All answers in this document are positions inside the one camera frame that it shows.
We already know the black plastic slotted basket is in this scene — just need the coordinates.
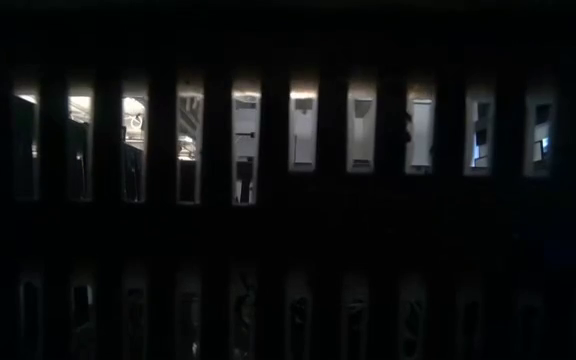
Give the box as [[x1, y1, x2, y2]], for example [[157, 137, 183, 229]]
[[0, 0, 576, 360]]

